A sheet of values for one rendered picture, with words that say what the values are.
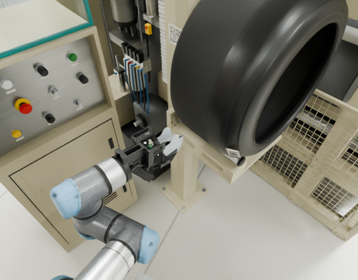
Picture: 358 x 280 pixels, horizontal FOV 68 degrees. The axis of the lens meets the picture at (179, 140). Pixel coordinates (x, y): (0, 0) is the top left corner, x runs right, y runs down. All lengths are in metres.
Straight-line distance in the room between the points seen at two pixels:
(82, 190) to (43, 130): 0.66
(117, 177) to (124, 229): 0.12
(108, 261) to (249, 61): 0.53
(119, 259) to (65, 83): 0.76
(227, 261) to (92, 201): 1.31
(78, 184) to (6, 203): 1.71
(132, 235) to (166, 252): 1.20
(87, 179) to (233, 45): 0.46
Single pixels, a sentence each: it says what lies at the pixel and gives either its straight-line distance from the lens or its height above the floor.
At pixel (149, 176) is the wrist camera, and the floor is 1.11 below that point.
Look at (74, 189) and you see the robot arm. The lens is 0.59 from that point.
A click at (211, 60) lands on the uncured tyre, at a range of 0.71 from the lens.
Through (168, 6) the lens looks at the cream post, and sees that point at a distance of 1.06.
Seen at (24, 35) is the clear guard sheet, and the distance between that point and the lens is 1.00.
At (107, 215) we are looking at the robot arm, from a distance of 0.66.
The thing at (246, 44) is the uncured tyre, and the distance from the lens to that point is 0.68.
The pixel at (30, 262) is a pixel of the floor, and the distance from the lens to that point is 2.00.
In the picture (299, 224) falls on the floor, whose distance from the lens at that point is 2.04.
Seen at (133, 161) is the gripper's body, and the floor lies 1.20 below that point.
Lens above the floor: 1.72
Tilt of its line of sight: 49 degrees down
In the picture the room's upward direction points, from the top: straight up
